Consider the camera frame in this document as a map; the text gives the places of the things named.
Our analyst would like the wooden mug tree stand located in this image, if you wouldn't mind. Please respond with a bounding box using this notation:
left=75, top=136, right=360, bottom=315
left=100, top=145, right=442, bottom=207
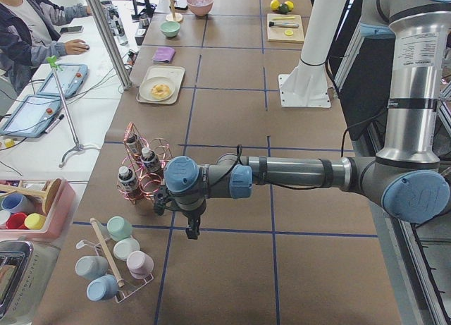
left=166, top=0, right=183, bottom=23

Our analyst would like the glazed donut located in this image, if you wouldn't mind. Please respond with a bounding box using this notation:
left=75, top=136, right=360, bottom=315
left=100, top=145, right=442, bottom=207
left=151, top=84, right=172, bottom=100

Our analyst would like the metal rod stand green clip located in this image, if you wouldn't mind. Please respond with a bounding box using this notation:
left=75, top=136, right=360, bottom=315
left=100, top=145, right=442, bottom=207
left=47, top=56, right=101, bottom=168

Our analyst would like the light blue cup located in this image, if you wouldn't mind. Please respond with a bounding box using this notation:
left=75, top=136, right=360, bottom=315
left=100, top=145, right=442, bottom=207
left=86, top=274, right=119, bottom=301

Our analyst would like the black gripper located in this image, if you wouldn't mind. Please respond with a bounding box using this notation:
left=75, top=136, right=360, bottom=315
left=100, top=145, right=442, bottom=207
left=153, top=185, right=206, bottom=239

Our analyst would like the pink storage bin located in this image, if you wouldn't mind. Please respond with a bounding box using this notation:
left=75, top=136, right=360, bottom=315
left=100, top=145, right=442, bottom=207
left=1, top=178, right=75, bottom=240

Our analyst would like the seated person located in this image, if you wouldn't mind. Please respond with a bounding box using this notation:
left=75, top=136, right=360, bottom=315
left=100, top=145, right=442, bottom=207
left=1, top=0, right=92, bottom=94

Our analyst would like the green ceramic bowl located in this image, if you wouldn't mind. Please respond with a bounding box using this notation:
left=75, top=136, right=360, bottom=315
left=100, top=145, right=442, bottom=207
left=160, top=21, right=180, bottom=38

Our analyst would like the teach pendant tablet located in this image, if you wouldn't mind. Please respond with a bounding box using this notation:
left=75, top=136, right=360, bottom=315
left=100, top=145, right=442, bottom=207
left=37, top=63, right=88, bottom=99
left=1, top=94, right=61, bottom=138

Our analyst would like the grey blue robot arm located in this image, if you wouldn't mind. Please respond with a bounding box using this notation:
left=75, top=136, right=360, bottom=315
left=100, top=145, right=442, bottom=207
left=154, top=0, right=450, bottom=239

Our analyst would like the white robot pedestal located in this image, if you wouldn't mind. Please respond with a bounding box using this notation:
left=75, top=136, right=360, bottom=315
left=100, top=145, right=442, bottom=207
left=279, top=0, right=347, bottom=108

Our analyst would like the grey blue cup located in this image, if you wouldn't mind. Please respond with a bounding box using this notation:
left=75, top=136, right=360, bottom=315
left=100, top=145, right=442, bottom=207
left=75, top=256, right=109, bottom=281

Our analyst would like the white cup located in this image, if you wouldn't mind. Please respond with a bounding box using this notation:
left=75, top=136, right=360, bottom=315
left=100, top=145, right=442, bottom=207
left=113, top=237, right=140, bottom=261

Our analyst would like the pink bowl with ice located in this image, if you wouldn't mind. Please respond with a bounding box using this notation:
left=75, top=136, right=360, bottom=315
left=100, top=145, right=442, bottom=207
left=187, top=0, right=214, bottom=17

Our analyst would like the yellow lemon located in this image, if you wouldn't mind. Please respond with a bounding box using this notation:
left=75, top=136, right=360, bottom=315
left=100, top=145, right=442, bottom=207
left=270, top=0, right=280, bottom=11
left=284, top=1, right=294, bottom=11

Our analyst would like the purple folded cloth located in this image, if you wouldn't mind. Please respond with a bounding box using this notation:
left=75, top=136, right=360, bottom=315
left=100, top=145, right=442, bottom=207
left=152, top=47, right=175, bottom=63

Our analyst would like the wooden cutting board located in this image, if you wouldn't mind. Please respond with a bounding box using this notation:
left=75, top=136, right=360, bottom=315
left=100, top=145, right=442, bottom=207
left=267, top=13, right=304, bottom=43

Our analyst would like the pink cup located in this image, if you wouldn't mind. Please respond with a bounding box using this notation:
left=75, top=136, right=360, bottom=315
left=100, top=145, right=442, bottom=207
left=126, top=250, right=154, bottom=279

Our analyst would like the yellow plastic knife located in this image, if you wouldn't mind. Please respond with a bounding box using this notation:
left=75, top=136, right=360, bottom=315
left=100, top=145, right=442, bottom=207
left=271, top=16, right=296, bottom=20

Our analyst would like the copper wire bottle rack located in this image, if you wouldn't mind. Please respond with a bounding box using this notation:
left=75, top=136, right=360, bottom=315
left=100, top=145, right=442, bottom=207
left=116, top=123, right=173, bottom=204

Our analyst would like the metal muddler black tip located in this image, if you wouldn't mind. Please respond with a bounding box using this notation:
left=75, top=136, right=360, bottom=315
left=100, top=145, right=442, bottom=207
left=268, top=21, right=300, bottom=28

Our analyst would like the beige round plate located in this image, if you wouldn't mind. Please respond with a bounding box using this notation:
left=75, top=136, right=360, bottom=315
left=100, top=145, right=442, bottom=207
left=139, top=76, right=175, bottom=102

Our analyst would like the silver toaster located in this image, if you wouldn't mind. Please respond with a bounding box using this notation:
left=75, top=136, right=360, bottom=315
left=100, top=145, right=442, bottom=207
left=1, top=240, right=33, bottom=324

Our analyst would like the green lime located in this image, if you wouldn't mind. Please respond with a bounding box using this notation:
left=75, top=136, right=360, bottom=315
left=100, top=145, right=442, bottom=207
left=278, top=4, right=290, bottom=14

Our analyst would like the aluminium frame post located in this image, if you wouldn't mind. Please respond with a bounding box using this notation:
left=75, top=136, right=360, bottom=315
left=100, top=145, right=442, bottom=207
left=85, top=0, right=132, bottom=90

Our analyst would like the mint green cup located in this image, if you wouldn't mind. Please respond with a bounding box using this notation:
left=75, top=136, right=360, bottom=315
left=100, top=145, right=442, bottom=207
left=107, top=216, right=132, bottom=242

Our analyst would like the tea bottle white cap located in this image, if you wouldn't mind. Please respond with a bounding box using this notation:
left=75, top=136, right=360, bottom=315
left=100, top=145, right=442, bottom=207
left=118, top=166, right=138, bottom=192

